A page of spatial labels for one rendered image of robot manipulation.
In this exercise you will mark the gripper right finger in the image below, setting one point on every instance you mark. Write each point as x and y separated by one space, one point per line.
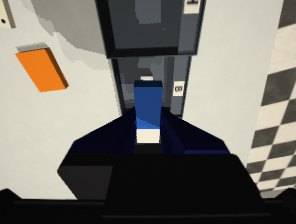
186 138

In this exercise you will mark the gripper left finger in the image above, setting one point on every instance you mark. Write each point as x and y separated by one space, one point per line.
110 137

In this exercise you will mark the cream domino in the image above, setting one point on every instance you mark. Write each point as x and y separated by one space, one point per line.
6 18

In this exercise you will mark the orange flat rectangular block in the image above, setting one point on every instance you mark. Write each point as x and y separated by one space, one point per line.
43 69

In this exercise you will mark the black rack of three bins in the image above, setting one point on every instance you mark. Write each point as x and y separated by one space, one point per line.
151 36

